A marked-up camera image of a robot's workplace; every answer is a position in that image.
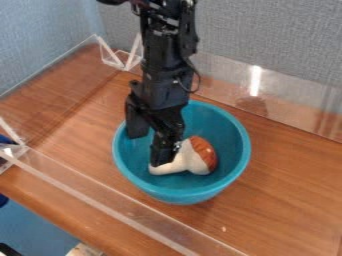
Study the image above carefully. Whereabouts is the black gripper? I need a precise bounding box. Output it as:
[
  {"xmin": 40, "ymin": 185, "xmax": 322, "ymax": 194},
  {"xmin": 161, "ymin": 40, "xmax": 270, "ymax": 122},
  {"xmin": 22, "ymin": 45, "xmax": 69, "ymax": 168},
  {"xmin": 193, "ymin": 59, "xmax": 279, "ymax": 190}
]
[{"xmin": 124, "ymin": 58, "xmax": 193, "ymax": 167}]

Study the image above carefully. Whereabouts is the white brown toy mushroom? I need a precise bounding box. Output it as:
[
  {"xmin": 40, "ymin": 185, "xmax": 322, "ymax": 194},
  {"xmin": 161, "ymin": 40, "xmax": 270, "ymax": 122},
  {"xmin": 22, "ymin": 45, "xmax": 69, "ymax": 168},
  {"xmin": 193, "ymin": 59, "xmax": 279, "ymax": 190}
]
[{"xmin": 148, "ymin": 136, "xmax": 217, "ymax": 175}]

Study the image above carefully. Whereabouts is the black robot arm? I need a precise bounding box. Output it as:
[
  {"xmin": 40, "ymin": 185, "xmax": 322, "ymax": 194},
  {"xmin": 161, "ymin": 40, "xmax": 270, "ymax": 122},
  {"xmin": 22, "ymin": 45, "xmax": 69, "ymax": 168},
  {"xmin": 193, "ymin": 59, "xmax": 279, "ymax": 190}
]
[{"xmin": 96, "ymin": 0, "xmax": 200, "ymax": 167}]

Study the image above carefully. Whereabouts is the blue plastic bowl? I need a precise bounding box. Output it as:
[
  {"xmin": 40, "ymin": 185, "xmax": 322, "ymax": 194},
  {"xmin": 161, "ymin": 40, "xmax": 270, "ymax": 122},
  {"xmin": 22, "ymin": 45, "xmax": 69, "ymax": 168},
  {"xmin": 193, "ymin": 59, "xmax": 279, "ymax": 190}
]
[{"xmin": 112, "ymin": 100, "xmax": 251, "ymax": 205}]

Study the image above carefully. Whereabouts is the clear acrylic front barrier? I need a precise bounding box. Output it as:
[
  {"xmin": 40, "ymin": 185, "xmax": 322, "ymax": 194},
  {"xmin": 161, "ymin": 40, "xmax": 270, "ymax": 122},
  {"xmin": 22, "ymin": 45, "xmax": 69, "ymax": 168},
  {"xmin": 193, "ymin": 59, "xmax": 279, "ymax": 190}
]
[{"xmin": 0, "ymin": 118, "xmax": 248, "ymax": 256}]

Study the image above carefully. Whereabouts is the clear acrylic back barrier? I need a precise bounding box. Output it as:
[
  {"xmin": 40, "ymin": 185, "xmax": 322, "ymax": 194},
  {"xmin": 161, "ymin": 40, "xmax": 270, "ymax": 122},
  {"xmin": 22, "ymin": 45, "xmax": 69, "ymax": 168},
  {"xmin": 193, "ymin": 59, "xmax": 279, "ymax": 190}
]
[{"xmin": 94, "ymin": 33, "xmax": 342, "ymax": 144}]

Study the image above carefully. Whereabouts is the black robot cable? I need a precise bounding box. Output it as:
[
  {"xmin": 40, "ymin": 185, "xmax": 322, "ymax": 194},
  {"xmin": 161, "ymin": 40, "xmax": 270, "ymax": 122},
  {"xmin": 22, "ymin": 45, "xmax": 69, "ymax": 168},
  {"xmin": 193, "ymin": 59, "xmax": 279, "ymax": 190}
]
[{"xmin": 175, "ymin": 59, "xmax": 203, "ymax": 94}]

